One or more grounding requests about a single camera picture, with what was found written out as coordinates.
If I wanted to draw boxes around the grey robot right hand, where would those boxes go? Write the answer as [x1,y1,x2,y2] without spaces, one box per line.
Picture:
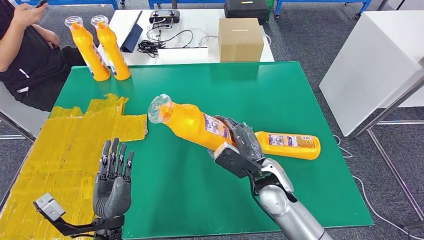
[211,115,266,167]

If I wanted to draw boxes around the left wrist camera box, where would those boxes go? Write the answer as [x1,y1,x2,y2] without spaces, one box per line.
[33,193,100,238]

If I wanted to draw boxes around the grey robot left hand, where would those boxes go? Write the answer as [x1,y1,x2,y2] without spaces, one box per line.
[92,137,135,220]

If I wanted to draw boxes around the silver metal frame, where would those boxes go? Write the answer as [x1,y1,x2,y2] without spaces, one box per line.
[354,76,424,233]

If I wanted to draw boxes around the white floor cable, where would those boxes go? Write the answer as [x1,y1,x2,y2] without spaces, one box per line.
[332,134,424,240]

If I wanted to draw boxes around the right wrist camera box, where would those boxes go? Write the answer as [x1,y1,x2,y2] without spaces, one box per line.
[207,142,266,180]

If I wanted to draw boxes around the grey chair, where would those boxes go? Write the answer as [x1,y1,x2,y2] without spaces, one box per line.
[0,81,51,143]

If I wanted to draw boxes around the brown cardboard box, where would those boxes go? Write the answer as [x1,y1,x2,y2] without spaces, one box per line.
[217,17,265,63]

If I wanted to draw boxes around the yellow tape sheet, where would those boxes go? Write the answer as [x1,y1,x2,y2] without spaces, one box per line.
[0,93,149,240]

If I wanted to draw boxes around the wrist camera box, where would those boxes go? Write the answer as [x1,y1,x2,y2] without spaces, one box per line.
[207,142,266,180]
[33,193,100,238]

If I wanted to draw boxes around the person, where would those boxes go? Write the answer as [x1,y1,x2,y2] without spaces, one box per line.
[0,0,88,112]

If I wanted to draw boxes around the blue metal rack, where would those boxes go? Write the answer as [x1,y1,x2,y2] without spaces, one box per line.
[14,0,127,11]
[274,0,374,19]
[148,0,226,10]

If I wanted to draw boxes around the dark blue tablet case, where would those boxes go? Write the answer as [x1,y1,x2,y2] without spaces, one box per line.
[119,10,144,54]

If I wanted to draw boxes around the white side table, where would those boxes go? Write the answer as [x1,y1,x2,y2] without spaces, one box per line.
[318,10,424,137]

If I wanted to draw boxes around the black remote controller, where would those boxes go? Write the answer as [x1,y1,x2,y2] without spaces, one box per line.
[149,9,181,29]

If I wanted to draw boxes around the black cable bundle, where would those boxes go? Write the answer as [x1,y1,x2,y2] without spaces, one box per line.
[137,29,195,59]

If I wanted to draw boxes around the person's right hand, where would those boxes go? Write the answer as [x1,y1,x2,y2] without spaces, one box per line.
[12,3,49,29]

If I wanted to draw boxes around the black hard case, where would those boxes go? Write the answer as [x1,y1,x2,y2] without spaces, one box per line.
[224,0,270,26]

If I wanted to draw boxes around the orange plastic bottle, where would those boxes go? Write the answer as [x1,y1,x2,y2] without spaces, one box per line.
[64,15,111,82]
[254,131,322,161]
[147,93,238,152]
[90,15,132,81]

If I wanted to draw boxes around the person's left hand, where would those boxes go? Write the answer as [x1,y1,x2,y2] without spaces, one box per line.
[39,28,61,49]

